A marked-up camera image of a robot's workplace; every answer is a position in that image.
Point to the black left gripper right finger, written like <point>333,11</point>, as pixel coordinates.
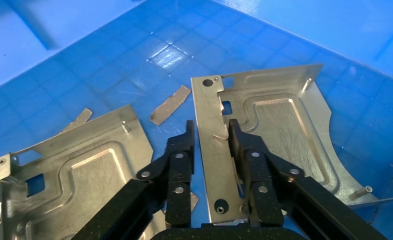
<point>262,185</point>

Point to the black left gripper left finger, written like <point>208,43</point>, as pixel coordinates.
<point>178,185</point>

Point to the stamped sheet metal bracket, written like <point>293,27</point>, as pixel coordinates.
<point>84,172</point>
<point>282,132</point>

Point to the grey tape strip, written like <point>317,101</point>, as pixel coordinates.
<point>170,105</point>
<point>80,118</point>
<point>194,202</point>

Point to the blue plastic bin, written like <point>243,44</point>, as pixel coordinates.
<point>282,33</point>

